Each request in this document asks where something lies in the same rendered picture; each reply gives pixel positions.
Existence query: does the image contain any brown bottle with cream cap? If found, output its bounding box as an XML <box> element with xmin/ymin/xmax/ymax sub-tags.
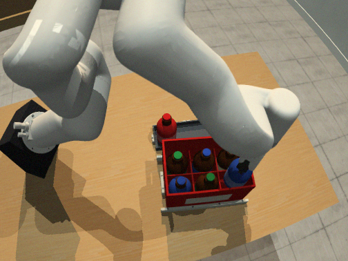
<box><xmin>216</xmin><ymin>149</ymin><xmax>238</xmax><ymax>171</ymax></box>

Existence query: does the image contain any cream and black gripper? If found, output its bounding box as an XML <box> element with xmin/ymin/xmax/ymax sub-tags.
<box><xmin>236</xmin><ymin>154</ymin><xmax>265</xmax><ymax>174</ymax></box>

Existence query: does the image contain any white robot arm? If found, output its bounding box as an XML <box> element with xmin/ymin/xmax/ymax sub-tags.
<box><xmin>2</xmin><ymin>0</ymin><xmax>300</xmax><ymax>158</ymax></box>

